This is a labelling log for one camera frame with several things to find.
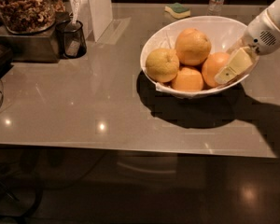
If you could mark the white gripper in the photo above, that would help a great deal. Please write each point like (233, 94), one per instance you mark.
(261, 37)

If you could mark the top orange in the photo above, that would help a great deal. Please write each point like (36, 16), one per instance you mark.
(192, 47)

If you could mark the glass jar of nuts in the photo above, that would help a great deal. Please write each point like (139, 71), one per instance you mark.
(23, 17)

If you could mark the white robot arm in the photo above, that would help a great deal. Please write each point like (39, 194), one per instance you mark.
(261, 37)

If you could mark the white box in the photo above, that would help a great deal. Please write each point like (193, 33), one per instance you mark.
(96, 15)

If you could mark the right orange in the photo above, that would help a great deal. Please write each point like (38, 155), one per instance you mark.
(212, 65)

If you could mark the yellow citrus fruit left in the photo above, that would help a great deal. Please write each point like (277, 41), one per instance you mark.
(162, 65)

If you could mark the yellow green sponge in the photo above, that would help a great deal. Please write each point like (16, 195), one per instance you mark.
(177, 11)

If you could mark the dark metal stand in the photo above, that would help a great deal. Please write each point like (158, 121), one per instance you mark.
(41, 47)

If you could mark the white tag spoon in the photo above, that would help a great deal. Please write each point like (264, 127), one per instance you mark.
(74, 16)

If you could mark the black mesh cup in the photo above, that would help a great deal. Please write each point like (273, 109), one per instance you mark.
(59, 28)

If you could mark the orange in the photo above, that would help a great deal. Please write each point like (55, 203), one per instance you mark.
(192, 47)
(212, 65)
(188, 79)

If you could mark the white bowl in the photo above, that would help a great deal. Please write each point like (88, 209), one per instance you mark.
(222, 32)

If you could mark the bottom middle orange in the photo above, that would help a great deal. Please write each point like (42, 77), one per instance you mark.
(188, 79)

